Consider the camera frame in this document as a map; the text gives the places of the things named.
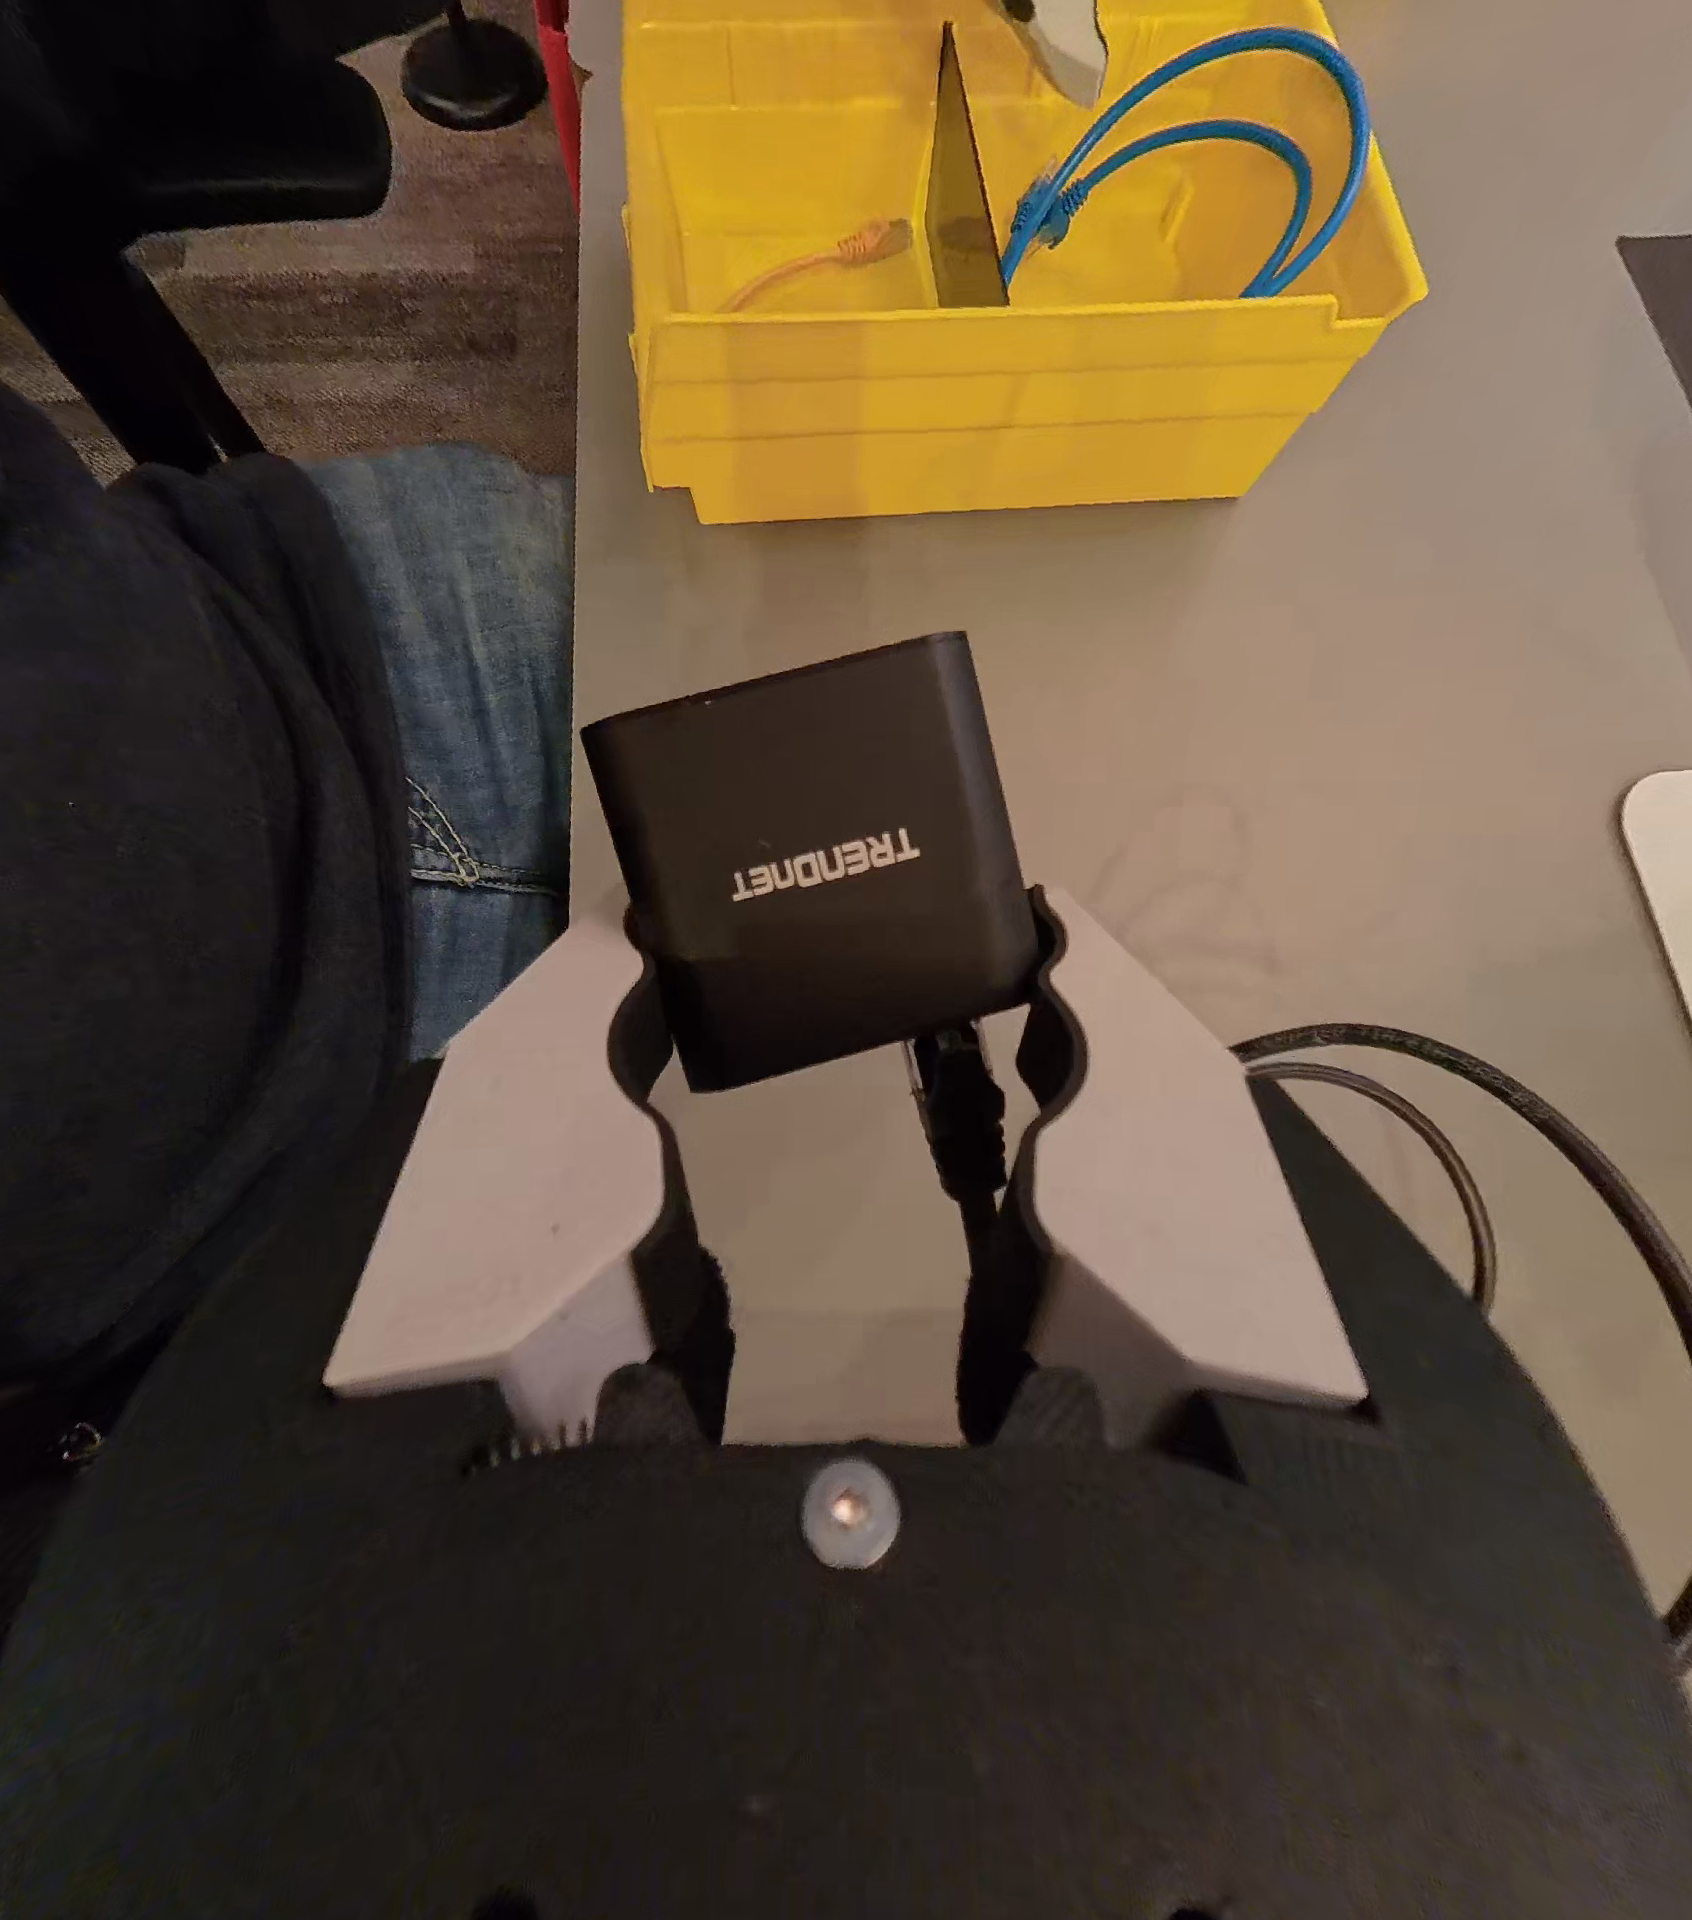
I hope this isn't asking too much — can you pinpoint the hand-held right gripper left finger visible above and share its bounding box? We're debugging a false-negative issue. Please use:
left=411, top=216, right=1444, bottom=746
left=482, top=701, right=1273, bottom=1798
left=321, top=897, right=680, bottom=1434

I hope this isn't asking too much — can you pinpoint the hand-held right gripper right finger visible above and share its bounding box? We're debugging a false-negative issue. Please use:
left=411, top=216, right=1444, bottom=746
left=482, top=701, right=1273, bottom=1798
left=998, top=884, right=1374, bottom=1449

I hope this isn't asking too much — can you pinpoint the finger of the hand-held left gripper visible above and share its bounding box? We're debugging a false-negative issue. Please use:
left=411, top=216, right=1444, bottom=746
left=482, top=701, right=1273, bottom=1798
left=998, top=0, right=1115, bottom=111

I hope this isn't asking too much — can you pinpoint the blue ethernet cable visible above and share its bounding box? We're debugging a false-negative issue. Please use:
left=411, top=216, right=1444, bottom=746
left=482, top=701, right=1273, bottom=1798
left=996, top=28, right=1374, bottom=301

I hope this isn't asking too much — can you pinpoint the black ethernet cable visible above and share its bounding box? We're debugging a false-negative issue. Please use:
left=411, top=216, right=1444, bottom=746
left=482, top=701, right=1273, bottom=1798
left=909, top=1018, right=1692, bottom=1674

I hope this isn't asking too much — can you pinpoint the orange ethernet cable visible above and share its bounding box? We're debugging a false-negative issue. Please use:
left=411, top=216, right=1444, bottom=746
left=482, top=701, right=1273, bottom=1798
left=720, top=216, right=918, bottom=314

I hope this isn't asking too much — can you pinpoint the yellow plastic bin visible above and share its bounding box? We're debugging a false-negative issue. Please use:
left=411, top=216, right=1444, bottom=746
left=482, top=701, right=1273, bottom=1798
left=621, top=0, right=1429, bottom=528

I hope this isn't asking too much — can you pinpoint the black network switch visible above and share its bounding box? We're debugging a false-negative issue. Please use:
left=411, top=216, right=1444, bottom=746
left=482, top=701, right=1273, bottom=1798
left=578, top=631, right=1042, bottom=1096

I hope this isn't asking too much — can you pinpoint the dark clear bin divider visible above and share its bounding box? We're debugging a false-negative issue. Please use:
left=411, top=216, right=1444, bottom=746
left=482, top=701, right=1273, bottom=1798
left=913, top=16, right=1013, bottom=312

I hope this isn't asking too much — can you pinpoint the person's leg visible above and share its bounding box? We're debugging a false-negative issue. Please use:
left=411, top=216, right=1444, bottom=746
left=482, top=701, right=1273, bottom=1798
left=297, top=443, right=578, bottom=1060

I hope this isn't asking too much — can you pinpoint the red bar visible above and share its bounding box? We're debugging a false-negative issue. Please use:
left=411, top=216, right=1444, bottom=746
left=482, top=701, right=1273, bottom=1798
left=531, top=0, right=587, bottom=212

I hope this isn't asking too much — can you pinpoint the black round stand base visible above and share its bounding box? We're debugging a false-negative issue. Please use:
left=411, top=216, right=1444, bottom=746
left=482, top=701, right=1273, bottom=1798
left=399, top=0, right=549, bottom=132

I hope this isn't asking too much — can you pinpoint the black office chair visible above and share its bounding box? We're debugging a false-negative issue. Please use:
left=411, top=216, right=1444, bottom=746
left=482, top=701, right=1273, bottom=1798
left=0, top=0, right=392, bottom=473

